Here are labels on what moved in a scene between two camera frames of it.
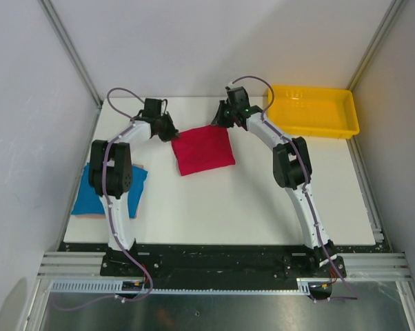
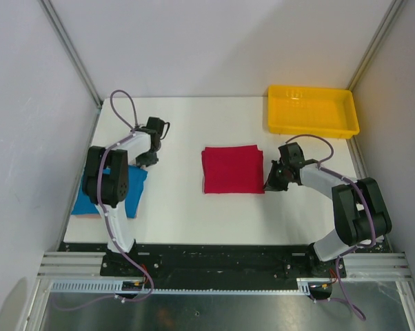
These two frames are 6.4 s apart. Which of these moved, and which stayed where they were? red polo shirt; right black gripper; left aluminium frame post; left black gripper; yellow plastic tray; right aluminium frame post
Moved: left black gripper; right black gripper; red polo shirt
Stayed: left aluminium frame post; right aluminium frame post; yellow plastic tray
